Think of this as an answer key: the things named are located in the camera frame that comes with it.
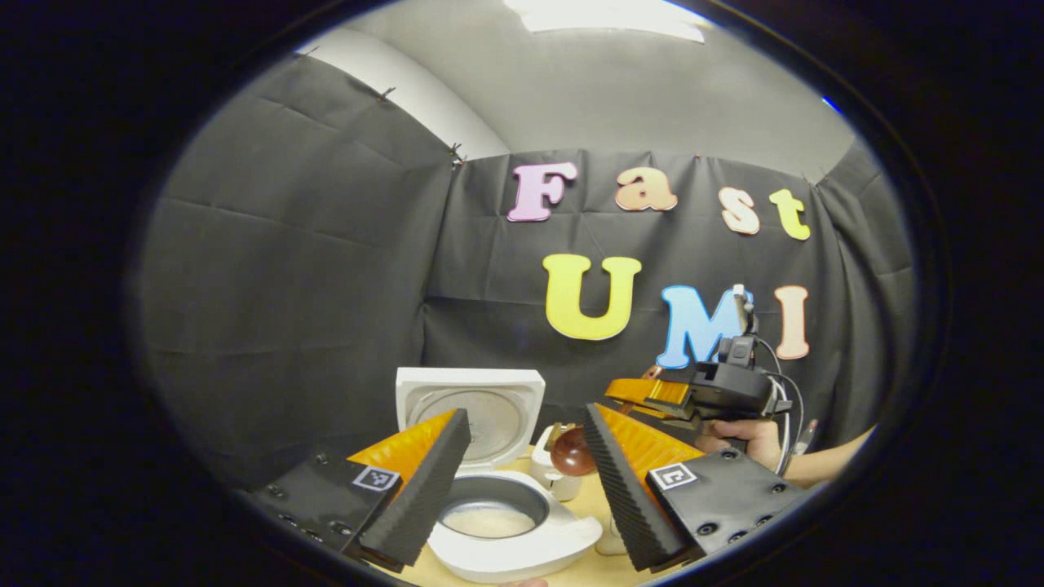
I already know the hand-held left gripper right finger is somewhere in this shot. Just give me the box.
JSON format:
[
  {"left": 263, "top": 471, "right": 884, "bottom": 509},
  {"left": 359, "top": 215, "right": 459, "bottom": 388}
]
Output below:
[{"left": 585, "top": 403, "right": 817, "bottom": 572}]

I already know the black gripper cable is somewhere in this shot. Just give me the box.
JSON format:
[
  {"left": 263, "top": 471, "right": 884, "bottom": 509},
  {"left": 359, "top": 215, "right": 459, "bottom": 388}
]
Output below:
[{"left": 754, "top": 335, "right": 807, "bottom": 479}]

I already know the black backdrop cloth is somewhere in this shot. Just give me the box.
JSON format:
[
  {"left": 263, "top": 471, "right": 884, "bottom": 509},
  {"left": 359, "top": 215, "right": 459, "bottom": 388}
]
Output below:
[{"left": 135, "top": 53, "right": 918, "bottom": 490}]

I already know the brown wooden spoon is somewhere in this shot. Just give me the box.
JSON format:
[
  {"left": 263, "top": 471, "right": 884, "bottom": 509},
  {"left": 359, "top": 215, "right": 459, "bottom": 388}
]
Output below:
[{"left": 550, "top": 426, "right": 599, "bottom": 479}]

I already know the ceiling light panel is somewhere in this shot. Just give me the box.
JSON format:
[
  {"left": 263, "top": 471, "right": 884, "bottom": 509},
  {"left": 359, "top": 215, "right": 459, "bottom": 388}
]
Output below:
[{"left": 505, "top": 0, "right": 707, "bottom": 44}]

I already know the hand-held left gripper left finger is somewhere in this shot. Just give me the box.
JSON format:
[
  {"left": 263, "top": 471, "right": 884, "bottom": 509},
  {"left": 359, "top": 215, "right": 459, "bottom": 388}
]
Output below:
[{"left": 241, "top": 408, "right": 473, "bottom": 576}]

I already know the white toaster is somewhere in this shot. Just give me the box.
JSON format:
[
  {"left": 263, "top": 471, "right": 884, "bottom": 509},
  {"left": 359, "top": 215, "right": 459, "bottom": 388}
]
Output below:
[{"left": 529, "top": 421, "right": 585, "bottom": 503}]

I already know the white rice cooker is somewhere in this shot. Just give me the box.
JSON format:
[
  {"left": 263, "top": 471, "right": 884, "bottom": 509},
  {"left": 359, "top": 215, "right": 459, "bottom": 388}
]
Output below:
[{"left": 395, "top": 366, "right": 604, "bottom": 585}]

